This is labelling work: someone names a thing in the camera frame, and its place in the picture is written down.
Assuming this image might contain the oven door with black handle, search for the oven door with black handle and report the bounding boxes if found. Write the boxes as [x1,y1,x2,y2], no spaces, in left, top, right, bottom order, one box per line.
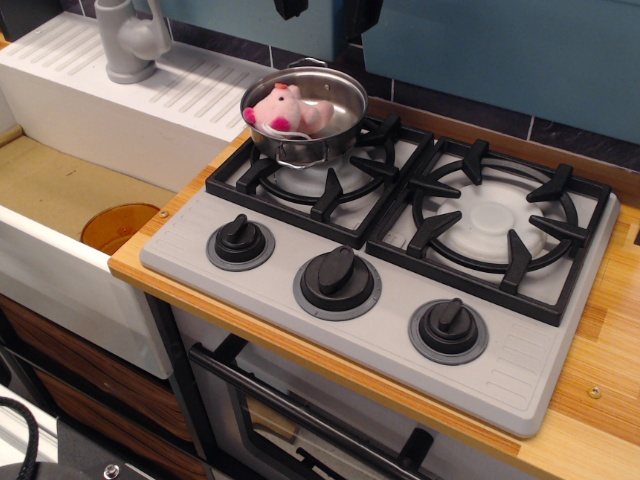
[188,334,522,479]

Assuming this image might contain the black right stove knob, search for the black right stove knob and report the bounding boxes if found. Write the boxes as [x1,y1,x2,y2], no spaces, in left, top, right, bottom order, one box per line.
[408,298,489,366]

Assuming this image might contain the black right burner grate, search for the black right burner grate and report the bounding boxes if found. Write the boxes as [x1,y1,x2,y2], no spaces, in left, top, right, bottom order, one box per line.
[366,138,619,326]

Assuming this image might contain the grey toy faucet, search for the grey toy faucet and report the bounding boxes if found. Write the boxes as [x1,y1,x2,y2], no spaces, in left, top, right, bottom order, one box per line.
[94,0,172,84]

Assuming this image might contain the orange plastic bowl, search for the orange plastic bowl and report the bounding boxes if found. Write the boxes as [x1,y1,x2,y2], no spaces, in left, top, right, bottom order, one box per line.
[80,203,159,255]

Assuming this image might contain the black stove knob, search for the black stove knob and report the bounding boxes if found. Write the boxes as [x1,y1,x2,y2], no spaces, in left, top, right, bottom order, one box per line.
[293,245,382,322]
[408,298,489,366]
[206,214,276,272]

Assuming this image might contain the black braided cable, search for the black braided cable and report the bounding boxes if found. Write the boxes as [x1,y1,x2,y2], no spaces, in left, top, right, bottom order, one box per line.
[0,397,40,480]

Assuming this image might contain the grey toy stove top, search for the grey toy stove top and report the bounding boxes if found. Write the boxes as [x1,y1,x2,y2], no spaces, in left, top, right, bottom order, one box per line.
[138,92,622,440]

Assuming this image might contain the black left burner grate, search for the black left burner grate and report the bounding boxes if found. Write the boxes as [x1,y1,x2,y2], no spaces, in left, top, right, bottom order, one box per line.
[205,115,435,248]

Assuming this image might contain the black middle stove knob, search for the black middle stove knob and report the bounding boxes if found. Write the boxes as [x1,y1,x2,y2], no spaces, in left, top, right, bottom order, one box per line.
[293,245,382,322]

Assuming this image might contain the black burner grate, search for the black burner grate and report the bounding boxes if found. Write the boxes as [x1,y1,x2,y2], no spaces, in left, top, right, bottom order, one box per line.
[366,138,619,326]
[205,115,435,248]

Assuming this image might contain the pink stuffed pig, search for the pink stuffed pig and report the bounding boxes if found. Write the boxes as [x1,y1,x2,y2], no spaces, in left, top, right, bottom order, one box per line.
[242,83,335,140]

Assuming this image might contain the black left stove knob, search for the black left stove knob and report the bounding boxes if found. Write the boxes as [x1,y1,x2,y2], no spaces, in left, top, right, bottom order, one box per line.
[206,214,276,272]

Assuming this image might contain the wooden drawer cabinet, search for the wooden drawer cabinet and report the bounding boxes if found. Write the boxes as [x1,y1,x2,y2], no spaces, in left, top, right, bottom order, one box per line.
[1,297,212,479]

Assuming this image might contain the white toy sink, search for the white toy sink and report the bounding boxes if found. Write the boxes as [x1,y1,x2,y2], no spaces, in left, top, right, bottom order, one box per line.
[1,13,268,379]

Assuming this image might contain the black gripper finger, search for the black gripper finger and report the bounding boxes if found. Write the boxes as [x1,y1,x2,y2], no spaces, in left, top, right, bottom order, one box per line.
[341,0,383,41]
[274,0,307,20]

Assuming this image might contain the stainless steel pan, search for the stainless steel pan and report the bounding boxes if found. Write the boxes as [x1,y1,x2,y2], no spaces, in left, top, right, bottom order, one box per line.
[240,58,369,169]

